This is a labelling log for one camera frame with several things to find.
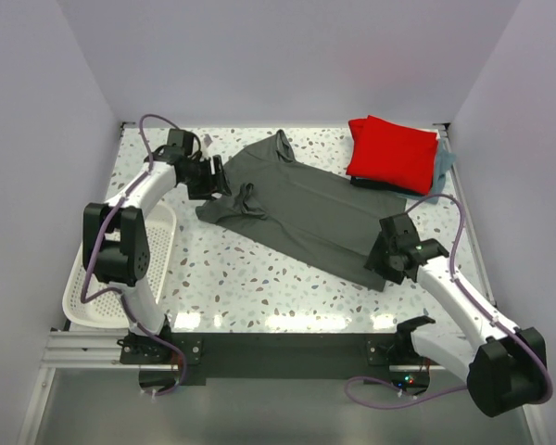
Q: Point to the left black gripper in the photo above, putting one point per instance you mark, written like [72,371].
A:
[215,184]

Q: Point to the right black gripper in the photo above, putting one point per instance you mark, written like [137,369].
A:
[374,261]

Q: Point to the grey t shirt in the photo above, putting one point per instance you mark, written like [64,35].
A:
[308,214]

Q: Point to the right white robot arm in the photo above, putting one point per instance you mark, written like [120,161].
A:
[502,365]

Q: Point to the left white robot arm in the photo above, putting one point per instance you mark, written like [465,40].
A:
[115,249]

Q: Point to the folded black t shirt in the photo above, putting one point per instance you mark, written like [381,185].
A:
[386,187]

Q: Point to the folded red t shirt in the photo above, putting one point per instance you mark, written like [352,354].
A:
[393,154]

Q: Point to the folded light blue t shirt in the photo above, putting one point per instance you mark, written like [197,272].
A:
[444,162]

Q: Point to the white plastic basket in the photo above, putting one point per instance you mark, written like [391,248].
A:
[105,312]

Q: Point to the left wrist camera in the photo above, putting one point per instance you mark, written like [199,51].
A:
[206,143]

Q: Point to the aluminium frame rail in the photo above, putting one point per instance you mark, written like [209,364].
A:
[476,250]

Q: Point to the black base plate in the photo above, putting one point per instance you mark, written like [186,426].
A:
[195,358]

